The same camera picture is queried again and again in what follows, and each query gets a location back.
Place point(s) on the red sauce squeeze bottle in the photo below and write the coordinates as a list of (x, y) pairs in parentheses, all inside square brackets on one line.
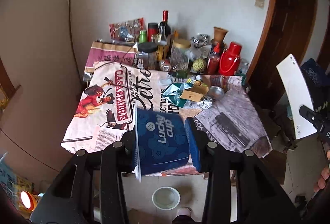
[(214, 59)]

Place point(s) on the small silver metal bowl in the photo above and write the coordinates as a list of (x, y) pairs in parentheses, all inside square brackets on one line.
[(216, 92)]

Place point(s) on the blue Lucky Cup paper cup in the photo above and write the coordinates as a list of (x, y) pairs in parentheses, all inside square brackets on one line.
[(160, 142)]

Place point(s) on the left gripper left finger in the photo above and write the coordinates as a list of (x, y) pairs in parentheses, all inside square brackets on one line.
[(116, 159)]

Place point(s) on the small red label can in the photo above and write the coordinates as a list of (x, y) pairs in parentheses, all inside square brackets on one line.
[(165, 65)]

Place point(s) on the pile of clothes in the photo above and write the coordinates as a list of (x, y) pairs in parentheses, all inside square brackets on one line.
[(318, 85)]

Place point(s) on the terracotta clay pot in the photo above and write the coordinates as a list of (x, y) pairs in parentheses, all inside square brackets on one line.
[(219, 35)]

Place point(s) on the dark wine bottle red cap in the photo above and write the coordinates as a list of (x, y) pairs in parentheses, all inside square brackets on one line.
[(165, 22)]

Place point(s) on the gold lid plastic jar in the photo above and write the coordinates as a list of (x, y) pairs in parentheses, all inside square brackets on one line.
[(180, 54)]

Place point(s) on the pink brown paper bag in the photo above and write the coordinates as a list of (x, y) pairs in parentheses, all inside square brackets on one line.
[(104, 52)]

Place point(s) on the black lid plastic jar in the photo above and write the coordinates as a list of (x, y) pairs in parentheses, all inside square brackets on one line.
[(147, 55)]

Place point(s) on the red snack nut packet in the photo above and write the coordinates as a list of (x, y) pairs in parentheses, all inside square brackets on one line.
[(127, 31)]

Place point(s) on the white paper cup sleeve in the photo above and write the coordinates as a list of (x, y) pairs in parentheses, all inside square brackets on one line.
[(298, 95)]

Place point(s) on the red black tumbler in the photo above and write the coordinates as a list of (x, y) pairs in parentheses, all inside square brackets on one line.
[(152, 30)]

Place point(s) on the person's right hand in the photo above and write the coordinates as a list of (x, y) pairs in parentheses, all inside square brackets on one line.
[(322, 180)]

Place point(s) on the dark wooden door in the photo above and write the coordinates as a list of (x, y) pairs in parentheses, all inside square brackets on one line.
[(288, 29)]

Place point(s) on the white bowl on floor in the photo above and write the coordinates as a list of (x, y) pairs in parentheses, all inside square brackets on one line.
[(166, 198)]

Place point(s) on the brown cardboard box piece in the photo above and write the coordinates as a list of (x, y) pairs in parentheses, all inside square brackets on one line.
[(195, 94)]

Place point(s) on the beige wall switch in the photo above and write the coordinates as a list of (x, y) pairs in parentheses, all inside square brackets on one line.
[(260, 3)]

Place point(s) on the green plastic bottle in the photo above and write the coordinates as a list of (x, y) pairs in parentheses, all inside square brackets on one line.
[(143, 37)]

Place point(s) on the silver foil bag at back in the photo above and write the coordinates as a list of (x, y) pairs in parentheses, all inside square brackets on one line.
[(200, 40)]

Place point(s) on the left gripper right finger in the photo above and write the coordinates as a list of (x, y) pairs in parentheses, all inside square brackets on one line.
[(210, 157)]

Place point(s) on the aluminium foil ball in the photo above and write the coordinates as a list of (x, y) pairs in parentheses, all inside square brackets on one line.
[(205, 103)]

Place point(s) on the clear glass liquor bottle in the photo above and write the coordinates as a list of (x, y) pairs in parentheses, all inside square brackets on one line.
[(161, 38)]

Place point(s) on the printed retro tablecloth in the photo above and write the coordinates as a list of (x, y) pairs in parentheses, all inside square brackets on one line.
[(105, 111)]

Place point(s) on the teal snack wrapper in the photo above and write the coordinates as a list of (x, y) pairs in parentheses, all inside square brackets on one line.
[(174, 91)]

